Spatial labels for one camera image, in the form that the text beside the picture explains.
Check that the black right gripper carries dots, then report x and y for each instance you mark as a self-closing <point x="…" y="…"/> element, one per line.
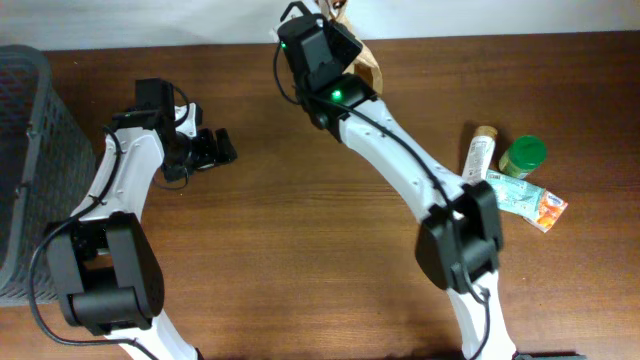
<point x="346" y="35"/>

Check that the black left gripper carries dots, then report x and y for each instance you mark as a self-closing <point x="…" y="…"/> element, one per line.
<point x="207" y="154"/>

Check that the beige grain pouch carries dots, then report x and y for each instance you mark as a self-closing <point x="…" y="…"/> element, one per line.
<point x="365" y="65"/>

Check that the white tube gold cap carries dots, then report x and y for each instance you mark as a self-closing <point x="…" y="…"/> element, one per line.
<point x="480" y="154"/>

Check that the green lid jar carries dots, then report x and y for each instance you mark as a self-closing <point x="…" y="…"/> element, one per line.
<point x="524" y="156"/>

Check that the teal wipes packet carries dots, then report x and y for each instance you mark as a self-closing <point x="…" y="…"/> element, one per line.
<point x="514" y="195"/>

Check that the orange white snack packet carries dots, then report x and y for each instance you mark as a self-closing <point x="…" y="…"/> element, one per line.
<point x="547" y="212"/>

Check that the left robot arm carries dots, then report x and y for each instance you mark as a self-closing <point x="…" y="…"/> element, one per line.
<point x="105" y="273"/>

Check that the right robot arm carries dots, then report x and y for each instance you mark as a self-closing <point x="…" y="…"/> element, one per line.
<point x="460" y="233"/>

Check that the grey perforated plastic basket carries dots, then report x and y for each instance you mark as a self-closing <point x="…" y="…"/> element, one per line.
<point x="47" y="167"/>

